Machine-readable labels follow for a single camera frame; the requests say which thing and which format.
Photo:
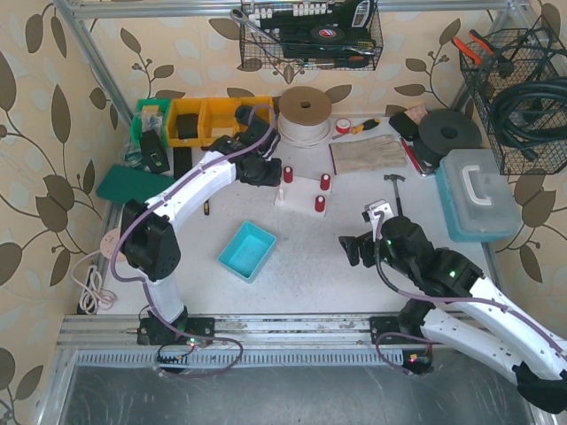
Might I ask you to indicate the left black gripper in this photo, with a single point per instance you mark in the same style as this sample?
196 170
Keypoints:
269 171

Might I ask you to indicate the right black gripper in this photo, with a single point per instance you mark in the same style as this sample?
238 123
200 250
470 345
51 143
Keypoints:
354 250

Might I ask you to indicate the large red spring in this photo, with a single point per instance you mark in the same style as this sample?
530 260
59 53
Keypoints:
320 204
325 182
288 174

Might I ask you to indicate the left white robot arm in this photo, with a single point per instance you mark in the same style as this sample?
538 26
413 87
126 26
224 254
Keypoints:
148 251

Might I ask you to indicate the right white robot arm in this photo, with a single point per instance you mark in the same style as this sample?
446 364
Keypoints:
451 301

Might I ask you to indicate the teal spring tray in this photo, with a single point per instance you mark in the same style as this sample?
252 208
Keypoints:
248 251

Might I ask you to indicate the grey plastic pipe fitting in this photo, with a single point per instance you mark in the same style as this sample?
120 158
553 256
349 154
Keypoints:
245 117

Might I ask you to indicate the yellow storage bins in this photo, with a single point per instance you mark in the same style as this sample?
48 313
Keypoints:
215 117

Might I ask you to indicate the black aluminium profile block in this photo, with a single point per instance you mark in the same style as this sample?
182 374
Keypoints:
183 163

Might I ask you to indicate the black block in bin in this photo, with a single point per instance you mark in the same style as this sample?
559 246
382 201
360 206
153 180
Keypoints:
187 125

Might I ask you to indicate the steel claw hammer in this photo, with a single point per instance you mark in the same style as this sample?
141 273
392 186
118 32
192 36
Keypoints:
395 179

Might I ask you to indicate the red white tape roll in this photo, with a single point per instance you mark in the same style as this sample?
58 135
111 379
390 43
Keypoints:
343 126

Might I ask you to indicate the beige work glove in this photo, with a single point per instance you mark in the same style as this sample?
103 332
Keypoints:
384 151

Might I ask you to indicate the black meter device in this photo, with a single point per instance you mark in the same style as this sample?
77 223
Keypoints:
153 152

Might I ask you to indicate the green storage bin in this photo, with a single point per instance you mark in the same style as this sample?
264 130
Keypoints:
150 114

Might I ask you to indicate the red utility knife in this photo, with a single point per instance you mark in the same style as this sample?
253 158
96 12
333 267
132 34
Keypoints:
419 166

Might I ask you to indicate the yellow-black bit driver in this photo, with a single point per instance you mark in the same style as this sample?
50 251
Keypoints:
366 125

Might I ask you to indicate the teal clear storage box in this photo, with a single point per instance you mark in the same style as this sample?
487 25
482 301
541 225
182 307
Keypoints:
476 199

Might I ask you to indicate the green flat case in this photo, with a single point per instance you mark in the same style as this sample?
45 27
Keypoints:
122 183

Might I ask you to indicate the black case with sponge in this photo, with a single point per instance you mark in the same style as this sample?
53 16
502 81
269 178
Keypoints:
407 123

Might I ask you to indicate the black disc spool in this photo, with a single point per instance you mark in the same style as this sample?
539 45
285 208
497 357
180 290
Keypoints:
443 130

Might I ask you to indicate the white four-peg base plate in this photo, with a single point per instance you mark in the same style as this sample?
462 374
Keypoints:
299 196

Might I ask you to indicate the white cable spool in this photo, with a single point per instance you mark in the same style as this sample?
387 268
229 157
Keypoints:
304 117

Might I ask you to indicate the top wire basket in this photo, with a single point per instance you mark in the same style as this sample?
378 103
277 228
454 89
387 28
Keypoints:
294 36

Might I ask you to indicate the wire basket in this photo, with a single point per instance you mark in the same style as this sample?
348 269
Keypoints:
294 36
521 99

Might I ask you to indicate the orange-handled pliers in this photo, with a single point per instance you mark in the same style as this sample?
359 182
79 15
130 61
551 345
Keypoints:
468 49

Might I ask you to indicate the right wire basket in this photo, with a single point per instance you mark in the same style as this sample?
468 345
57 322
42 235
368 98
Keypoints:
521 99

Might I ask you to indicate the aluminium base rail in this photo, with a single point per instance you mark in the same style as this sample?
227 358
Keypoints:
246 340

